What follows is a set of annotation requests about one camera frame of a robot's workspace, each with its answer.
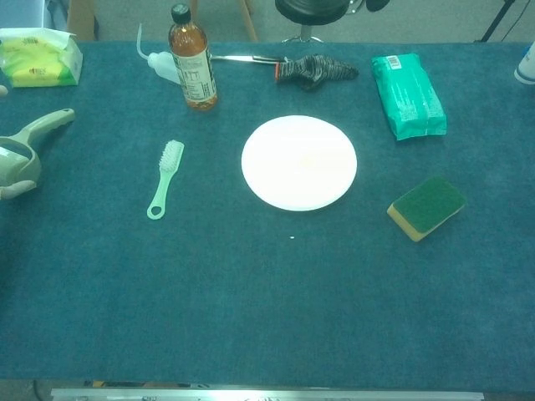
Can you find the teal table mat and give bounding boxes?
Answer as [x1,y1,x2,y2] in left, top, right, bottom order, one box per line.
[0,40,535,382]

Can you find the grey knit work glove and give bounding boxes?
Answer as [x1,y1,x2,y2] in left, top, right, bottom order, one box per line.
[274,53,360,93]

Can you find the white round plate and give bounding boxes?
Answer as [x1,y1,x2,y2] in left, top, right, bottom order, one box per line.
[241,114,359,211]

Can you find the green yellow sponge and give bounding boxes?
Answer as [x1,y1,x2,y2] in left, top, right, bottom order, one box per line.
[386,175,468,243]

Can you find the green wet wipes pack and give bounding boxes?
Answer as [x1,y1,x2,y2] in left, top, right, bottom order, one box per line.
[371,53,448,142]

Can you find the yellow tissue pack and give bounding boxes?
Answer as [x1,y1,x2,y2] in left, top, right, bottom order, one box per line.
[0,28,84,89]

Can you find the sage green lint roller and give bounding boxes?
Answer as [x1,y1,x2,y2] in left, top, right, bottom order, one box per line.
[0,108,76,189]

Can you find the wooden leg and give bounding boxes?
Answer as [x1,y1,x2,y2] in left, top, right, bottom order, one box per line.
[236,0,259,43]

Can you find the black stool with chrome post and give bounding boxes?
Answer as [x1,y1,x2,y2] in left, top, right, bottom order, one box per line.
[274,0,350,44]

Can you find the light green plastic brush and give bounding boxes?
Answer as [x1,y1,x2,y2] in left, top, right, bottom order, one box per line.
[146,140,186,221]

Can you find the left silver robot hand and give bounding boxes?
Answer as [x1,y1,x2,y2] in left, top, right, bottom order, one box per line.
[0,84,38,201]

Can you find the white plastic squeeze bottle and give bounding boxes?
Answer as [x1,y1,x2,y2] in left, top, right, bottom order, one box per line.
[136,23,182,87]

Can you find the white container with blue print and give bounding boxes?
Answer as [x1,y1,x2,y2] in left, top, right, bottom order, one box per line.
[513,41,535,87]

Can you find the amber bottle with black cap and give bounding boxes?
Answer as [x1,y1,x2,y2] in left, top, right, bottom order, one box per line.
[167,3,219,113]

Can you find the aluminium profile rail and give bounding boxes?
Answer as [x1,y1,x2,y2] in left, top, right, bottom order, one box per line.
[49,387,485,401]

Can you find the black tripod leg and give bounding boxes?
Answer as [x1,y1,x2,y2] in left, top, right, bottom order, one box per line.
[474,0,517,43]

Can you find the wooden panel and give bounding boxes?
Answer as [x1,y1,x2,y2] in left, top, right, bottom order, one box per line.
[66,0,99,42]

